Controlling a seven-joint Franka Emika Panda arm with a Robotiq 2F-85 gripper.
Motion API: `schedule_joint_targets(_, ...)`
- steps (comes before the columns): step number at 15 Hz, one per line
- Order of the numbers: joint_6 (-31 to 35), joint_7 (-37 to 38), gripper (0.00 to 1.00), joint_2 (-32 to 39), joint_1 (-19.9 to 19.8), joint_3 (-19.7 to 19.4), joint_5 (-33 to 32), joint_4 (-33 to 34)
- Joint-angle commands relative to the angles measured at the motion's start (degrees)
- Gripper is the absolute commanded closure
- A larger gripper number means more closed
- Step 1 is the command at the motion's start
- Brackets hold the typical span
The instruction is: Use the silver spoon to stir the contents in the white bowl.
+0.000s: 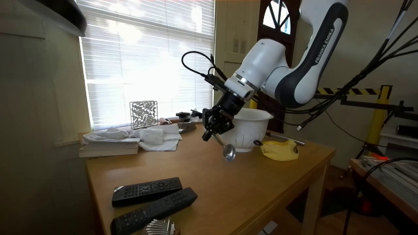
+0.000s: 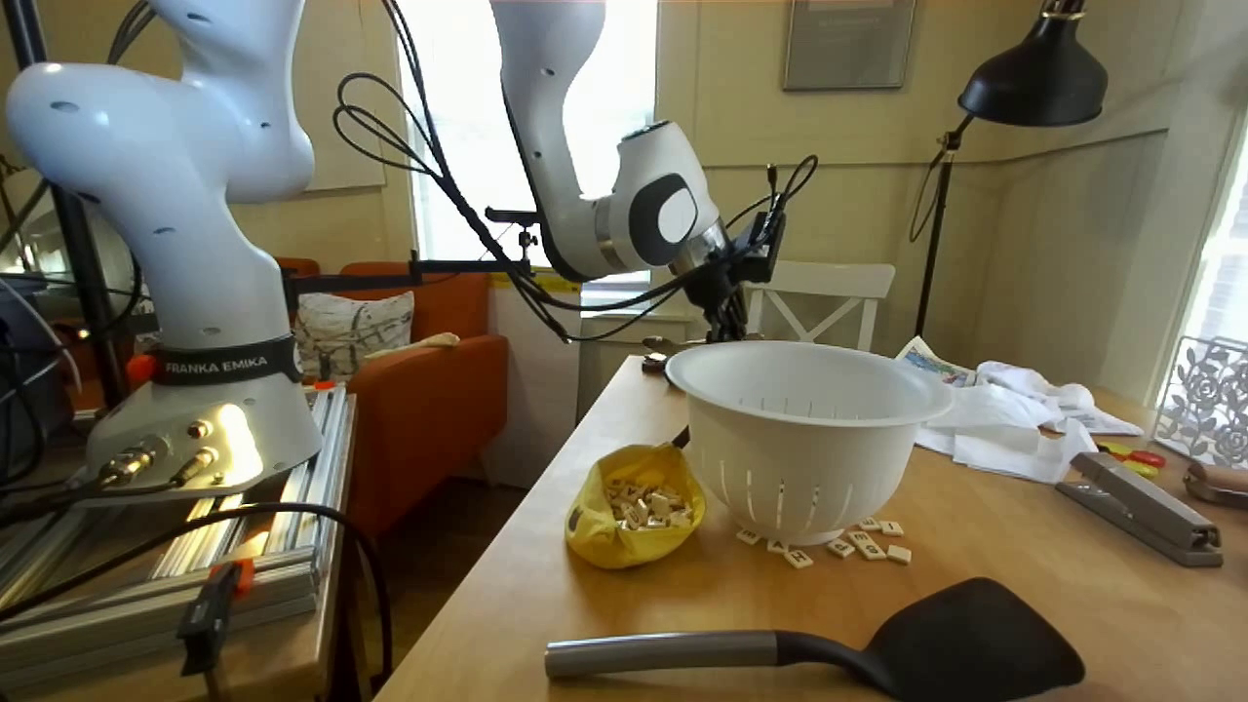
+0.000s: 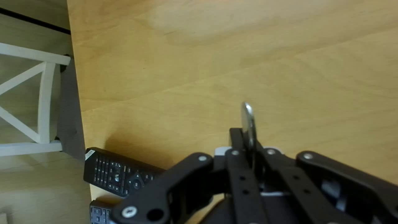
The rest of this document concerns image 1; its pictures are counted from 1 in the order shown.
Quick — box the ornate silver napkin holder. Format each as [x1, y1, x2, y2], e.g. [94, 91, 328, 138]
[129, 100, 159, 130]

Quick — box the wooden table with metal rails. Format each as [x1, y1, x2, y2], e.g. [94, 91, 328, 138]
[349, 155, 418, 224]

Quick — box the black clamp on block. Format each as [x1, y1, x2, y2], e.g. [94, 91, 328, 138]
[176, 112, 197, 133]

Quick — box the yellow cloth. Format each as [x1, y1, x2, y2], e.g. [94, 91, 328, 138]
[260, 139, 299, 162]

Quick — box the white cloth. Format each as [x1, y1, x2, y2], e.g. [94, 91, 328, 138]
[83, 124, 183, 152]

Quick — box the black remote control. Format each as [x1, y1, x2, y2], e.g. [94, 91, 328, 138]
[112, 177, 183, 208]
[110, 187, 199, 235]

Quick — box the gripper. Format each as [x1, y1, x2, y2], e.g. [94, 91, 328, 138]
[201, 92, 246, 142]

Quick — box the silver spoon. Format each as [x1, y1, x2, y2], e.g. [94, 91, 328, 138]
[213, 133, 236, 162]

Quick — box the black rounded shade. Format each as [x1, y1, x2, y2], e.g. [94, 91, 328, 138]
[18, 0, 88, 37]

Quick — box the silver metal rod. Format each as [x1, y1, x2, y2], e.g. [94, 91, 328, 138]
[265, 131, 306, 146]

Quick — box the bundle of black cables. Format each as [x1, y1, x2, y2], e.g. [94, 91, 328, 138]
[283, 0, 418, 132]

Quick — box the white cabinet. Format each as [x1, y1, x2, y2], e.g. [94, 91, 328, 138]
[380, 124, 418, 159]

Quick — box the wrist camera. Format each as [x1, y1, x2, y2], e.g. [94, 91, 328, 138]
[204, 73, 228, 93]

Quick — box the stack of books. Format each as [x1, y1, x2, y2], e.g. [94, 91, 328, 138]
[79, 138, 140, 158]

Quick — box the window with white blinds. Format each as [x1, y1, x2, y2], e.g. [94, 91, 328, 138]
[76, 0, 216, 130]

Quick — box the yellow black striped barrier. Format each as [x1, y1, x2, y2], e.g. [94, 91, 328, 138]
[314, 85, 393, 148]

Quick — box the white bowl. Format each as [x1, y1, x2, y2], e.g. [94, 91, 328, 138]
[219, 108, 274, 153]

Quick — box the wooden kalimba with metal tines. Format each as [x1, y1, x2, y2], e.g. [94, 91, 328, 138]
[142, 218, 181, 235]

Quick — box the wall switch plate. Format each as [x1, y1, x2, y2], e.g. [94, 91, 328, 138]
[232, 38, 247, 54]

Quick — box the black cable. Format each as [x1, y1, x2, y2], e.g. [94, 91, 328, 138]
[342, 157, 418, 235]

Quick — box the dark door with arched window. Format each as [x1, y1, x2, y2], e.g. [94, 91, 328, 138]
[257, 0, 301, 133]

